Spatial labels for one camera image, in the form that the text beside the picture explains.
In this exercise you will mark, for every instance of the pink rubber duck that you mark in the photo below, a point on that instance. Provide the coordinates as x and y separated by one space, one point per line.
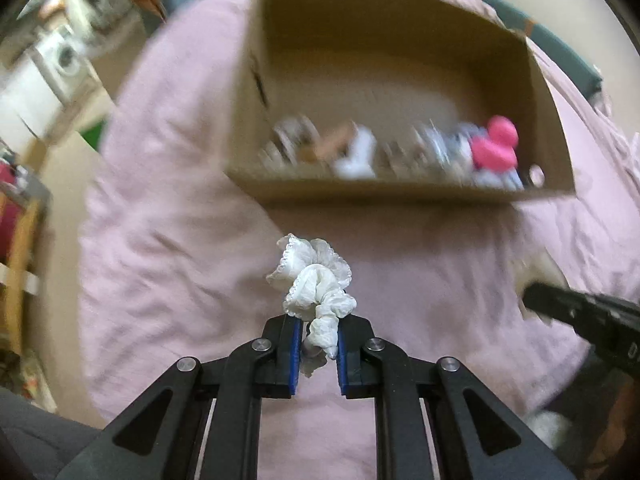
495 150

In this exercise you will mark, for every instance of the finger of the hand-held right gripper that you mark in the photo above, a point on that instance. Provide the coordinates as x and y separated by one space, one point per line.
555 302

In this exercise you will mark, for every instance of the beige lace scrunchie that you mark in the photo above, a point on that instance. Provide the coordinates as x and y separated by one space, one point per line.
285 142

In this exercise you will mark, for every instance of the white plush bird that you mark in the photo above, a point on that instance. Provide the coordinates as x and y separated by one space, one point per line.
357 155

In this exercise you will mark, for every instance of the wooden chair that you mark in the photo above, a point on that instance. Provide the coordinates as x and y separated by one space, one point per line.
20 270

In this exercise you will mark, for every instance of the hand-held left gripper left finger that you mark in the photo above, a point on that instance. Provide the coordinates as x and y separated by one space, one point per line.
295 355

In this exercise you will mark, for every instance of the clear plastic packet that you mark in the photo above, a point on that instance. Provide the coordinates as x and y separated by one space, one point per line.
425 150

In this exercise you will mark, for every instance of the beige stocking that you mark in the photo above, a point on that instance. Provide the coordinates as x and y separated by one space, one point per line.
542 267

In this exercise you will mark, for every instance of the white washing machine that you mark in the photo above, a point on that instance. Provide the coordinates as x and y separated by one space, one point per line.
62 62

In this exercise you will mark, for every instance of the tan tube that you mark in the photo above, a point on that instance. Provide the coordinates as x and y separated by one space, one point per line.
330 145

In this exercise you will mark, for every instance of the pink suitcase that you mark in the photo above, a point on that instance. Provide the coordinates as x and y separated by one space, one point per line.
7 200

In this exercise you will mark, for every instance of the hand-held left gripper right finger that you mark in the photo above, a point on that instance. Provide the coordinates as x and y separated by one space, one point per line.
344 360

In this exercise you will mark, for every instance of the grey cloth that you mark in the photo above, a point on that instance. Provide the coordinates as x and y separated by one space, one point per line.
35 435

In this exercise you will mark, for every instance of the brown cardboard box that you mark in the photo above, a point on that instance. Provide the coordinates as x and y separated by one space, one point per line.
380 85

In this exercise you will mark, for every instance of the green plastic bin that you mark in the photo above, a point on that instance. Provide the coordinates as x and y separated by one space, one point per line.
95 137

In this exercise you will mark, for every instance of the pink blanket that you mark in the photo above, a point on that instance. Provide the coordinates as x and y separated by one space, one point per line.
175 260

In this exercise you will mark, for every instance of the white lace scrunchie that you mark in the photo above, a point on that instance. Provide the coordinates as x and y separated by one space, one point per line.
310 280

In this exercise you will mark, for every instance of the teal cushion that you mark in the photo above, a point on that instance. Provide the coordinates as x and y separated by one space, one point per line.
555 40

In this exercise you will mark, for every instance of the white fluffy object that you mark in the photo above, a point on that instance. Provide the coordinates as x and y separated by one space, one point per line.
547 427

